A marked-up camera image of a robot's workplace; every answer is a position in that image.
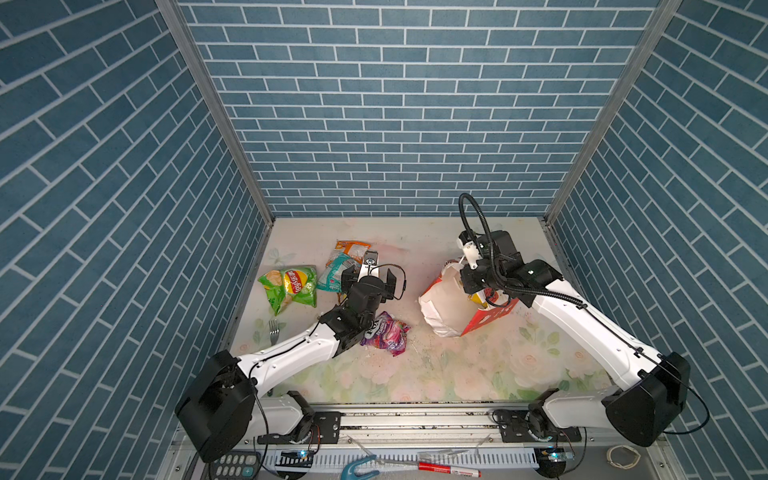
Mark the aluminium rail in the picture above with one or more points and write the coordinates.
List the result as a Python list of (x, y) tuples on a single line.
[(434, 425)]

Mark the green yellow snack packet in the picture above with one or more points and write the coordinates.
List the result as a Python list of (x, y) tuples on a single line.
[(354, 249)]

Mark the rubber band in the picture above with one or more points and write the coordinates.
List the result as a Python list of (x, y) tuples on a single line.
[(623, 457)]

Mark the red white paper bag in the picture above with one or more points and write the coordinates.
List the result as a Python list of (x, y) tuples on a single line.
[(451, 312)]

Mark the black calculator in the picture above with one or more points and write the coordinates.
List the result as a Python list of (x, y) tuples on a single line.
[(234, 466)]

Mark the purple berries candy bag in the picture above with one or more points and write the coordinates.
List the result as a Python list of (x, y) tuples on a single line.
[(387, 334)]

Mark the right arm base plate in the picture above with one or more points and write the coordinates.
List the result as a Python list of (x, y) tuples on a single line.
[(522, 425)]

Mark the red marker pen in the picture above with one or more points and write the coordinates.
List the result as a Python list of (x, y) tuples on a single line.
[(452, 470)]

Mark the metal fork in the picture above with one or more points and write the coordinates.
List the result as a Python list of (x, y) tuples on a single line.
[(274, 331)]

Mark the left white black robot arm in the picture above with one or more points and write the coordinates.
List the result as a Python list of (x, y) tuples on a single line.
[(217, 408)]

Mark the white cable duct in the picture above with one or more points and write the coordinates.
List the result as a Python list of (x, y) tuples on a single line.
[(333, 460)]

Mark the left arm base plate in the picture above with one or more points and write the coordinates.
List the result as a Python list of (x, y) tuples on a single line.
[(323, 427)]

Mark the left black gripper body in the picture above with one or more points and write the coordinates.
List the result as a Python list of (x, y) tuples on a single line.
[(385, 290)]

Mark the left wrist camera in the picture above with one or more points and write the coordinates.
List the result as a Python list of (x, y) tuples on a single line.
[(369, 265)]

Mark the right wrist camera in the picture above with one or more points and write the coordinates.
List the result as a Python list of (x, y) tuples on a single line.
[(471, 253)]

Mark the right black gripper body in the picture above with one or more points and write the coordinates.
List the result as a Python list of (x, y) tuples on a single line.
[(473, 279)]

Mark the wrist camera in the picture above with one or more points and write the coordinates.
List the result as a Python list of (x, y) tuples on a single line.
[(369, 265), (471, 253)]

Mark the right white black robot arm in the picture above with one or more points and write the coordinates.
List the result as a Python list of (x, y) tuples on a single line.
[(649, 389)]

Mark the teal candy bag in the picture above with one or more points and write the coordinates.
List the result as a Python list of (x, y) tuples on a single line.
[(330, 280)]

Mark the green chips bag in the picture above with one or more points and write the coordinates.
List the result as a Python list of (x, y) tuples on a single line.
[(294, 284)]

